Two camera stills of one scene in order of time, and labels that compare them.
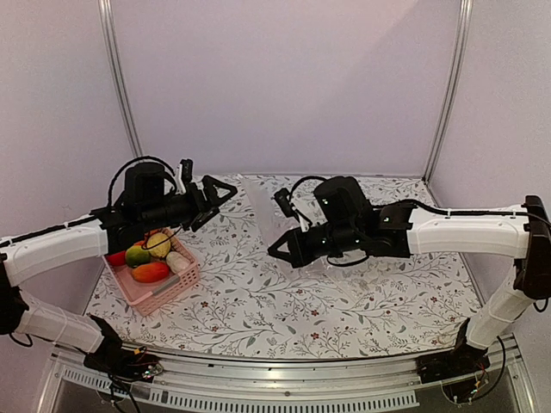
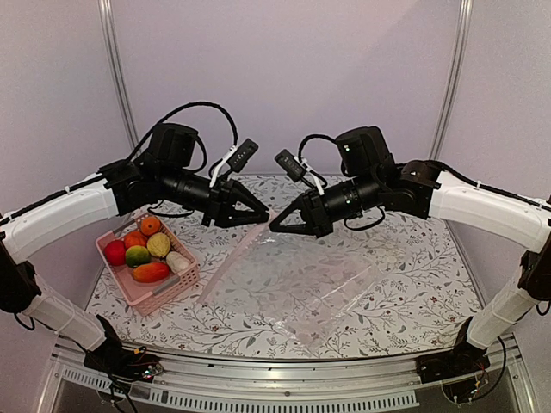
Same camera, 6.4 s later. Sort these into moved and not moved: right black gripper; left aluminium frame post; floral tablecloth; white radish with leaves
Moved: right black gripper
Not moved: left aluminium frame post; floral tablecloth; white radish with leaves
